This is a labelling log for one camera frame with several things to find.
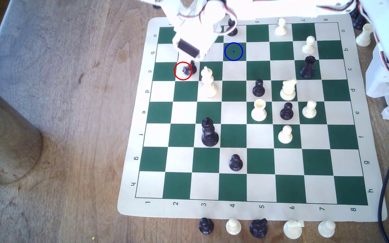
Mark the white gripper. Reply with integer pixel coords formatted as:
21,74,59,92
162,0,238,68

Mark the black knight chess piece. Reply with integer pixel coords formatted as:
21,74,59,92
249,218,268,239
183,61,198,76

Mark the white bishop chess piece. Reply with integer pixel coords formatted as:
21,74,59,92
200,66,219,99

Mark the black king chess piece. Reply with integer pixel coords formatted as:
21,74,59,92
201,117,219,147

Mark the white rook chess piece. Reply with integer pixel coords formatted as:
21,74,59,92
251,99,267,122
355,23,374,47

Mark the white pawn chess piece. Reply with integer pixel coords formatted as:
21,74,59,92
226,218,242,236
275,18,287,36
278,125,293,144
318,220,336,238
302,100,317,119
302,36,316,55

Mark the white knight chess piece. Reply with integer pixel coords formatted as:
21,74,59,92
283,220,305,240
280,79,297,101

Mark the black rook chess piece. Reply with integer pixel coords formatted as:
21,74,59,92
300,56,317,79

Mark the green white chess mat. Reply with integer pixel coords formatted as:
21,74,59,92
117,11,388,223

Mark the black bishop chess piece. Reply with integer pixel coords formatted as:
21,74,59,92
353,14,367,30

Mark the round wooden post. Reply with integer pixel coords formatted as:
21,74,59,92
0,77,44,185

